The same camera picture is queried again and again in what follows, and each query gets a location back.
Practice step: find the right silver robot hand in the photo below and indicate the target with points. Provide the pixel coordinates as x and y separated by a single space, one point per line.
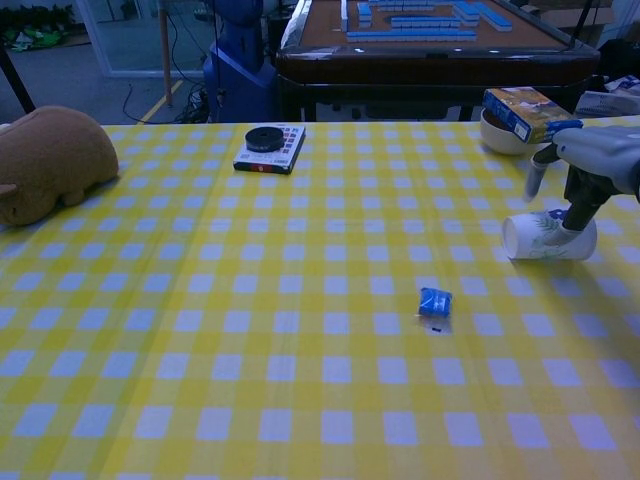
600 155

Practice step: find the white paper cup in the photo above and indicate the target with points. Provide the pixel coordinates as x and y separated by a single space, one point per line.
525 240

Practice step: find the white plastic basket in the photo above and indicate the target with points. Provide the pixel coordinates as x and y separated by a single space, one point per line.
607 105

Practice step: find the orange and blue snack box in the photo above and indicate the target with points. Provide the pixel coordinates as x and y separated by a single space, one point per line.
530 112

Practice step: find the white bowl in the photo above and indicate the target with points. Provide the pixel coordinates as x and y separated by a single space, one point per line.
500 137

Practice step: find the diagonal mahjong tile row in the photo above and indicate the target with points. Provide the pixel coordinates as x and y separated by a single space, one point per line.
487 14

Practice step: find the dark wooden mahjong table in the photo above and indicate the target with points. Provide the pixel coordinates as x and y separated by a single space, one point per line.
430 70

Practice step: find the short mahjong tile row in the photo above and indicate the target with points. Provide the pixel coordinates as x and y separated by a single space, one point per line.
425 21

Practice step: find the small blue-and-white packet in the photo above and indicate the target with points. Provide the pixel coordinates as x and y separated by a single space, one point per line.
435 302

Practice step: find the long mahjong tile row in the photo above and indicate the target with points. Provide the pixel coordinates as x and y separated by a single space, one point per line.
410 35

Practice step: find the black tape roll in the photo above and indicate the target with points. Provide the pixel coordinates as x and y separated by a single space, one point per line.
263 140

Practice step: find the blue machine base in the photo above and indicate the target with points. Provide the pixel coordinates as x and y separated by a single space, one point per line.
240 85

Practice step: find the yellow checkered tablecloth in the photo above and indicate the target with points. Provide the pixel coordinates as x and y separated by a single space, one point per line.
250 325

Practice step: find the wooden pole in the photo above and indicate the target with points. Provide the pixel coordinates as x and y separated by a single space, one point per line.
166 55

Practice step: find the brown plush toy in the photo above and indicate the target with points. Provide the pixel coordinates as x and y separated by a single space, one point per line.
50 160

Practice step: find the green bags pile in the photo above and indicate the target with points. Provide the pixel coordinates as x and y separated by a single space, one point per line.
35 35

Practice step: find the black slanted pole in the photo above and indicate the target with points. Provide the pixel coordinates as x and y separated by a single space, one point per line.
17 82

